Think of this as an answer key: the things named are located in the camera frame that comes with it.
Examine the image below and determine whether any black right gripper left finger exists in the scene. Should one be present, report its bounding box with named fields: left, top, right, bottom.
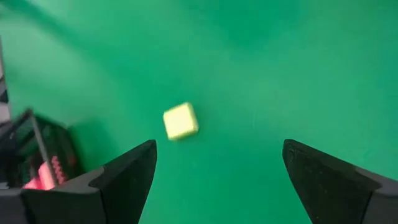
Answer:
left=22, top=139, right=158, bottom=224

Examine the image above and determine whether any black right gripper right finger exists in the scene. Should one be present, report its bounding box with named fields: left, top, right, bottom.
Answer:
left=282, top=139, right=398, bottom=224

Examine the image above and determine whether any yellow cube block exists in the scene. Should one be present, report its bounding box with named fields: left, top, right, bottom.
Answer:
left=162, top=101, right=200, bottom=142

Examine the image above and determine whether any black plastic basket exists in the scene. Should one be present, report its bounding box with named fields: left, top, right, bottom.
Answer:
left=0, top=108, right=85, bottom=191

